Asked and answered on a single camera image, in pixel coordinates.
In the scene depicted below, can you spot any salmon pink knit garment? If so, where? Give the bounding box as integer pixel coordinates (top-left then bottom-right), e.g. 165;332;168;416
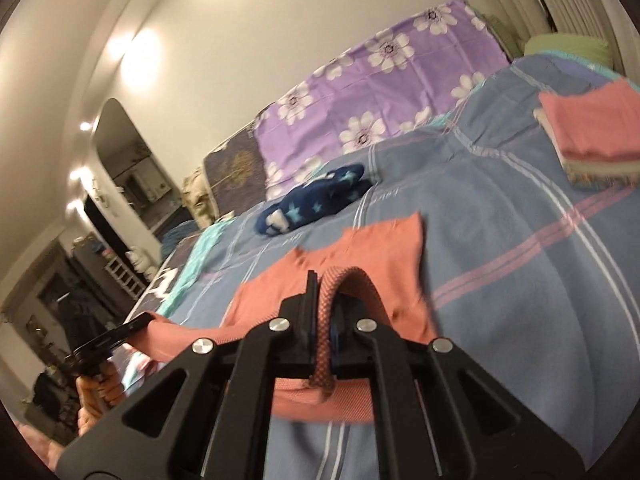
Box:
128;214;437;422

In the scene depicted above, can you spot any stack of folded clothes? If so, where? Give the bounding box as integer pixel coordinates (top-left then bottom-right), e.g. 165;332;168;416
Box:
534;78;639;188

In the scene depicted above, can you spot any left hand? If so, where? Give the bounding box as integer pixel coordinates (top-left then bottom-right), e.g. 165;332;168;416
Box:
76;361;126;436

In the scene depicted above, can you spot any blue plaid bed sheet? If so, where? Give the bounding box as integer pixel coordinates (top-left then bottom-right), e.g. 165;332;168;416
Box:
155;53;639;479

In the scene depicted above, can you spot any beige plush toy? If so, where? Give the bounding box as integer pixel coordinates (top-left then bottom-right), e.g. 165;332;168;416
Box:
181;167;218;230

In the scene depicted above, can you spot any dark purple tree pillow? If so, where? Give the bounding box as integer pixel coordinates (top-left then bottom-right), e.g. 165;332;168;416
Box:
203;128;267;217

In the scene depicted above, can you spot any navy star pattern fleece garment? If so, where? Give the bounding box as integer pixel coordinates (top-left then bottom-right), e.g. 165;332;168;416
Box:
255;164;373;236

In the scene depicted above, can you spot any purple floral pillow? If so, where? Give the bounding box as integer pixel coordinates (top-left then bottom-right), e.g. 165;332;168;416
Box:
254;0;508;200

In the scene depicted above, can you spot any green pillow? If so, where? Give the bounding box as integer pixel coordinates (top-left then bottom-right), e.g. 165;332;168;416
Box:
523;32;614;68

